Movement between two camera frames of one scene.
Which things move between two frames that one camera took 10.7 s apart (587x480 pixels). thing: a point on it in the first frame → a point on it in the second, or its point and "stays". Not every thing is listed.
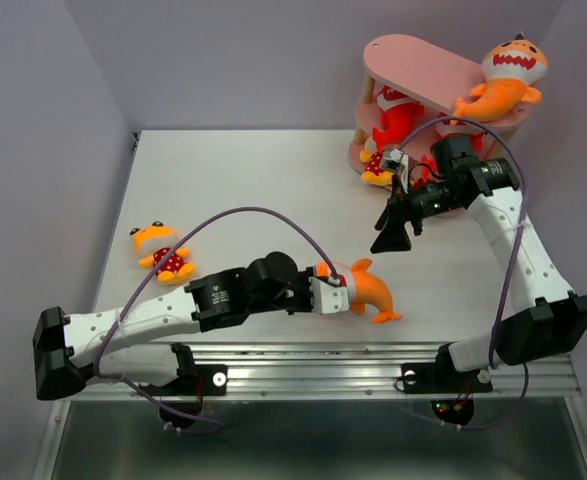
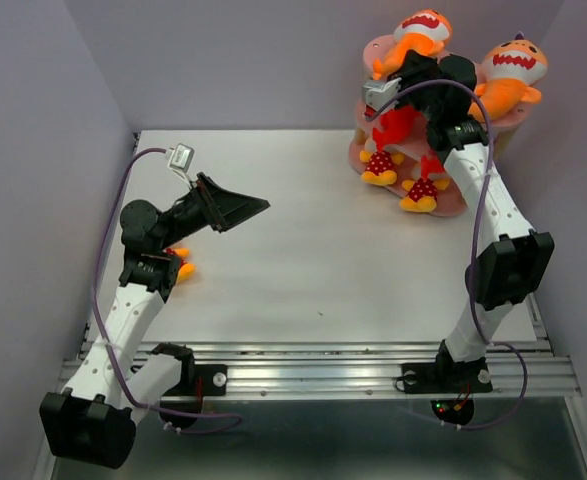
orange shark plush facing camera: x=368 y=294 → x=426 y=31
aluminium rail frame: x=346 y=371 stays
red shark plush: x=398 y=114 stays
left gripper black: x=306 y=305 → x=224 y=209
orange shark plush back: x=509 y=69 stays
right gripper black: x=395 y=236 → x=415 y=64
